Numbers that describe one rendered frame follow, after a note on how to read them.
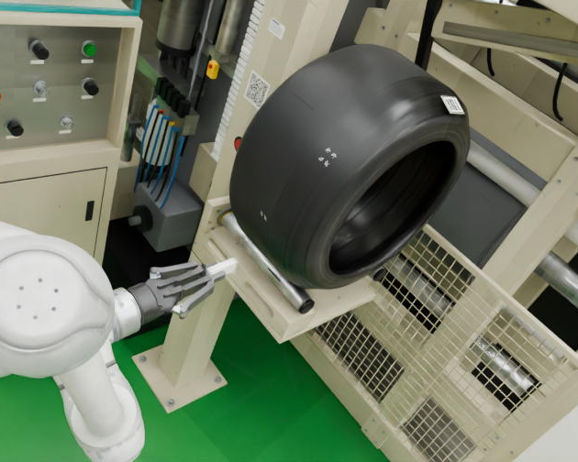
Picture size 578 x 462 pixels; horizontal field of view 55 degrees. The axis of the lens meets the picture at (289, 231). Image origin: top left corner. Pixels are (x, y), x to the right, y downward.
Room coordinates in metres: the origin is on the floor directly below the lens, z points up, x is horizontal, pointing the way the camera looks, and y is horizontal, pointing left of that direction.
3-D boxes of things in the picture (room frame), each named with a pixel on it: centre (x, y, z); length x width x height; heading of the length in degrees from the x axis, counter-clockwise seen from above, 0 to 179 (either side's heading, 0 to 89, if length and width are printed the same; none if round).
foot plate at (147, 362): (1.30, 0.17, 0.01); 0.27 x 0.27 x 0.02; 55
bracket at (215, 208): (1.28, 0.10, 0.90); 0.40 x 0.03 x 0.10; 145
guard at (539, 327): (1.31, -0.43, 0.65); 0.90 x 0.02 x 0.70; 55
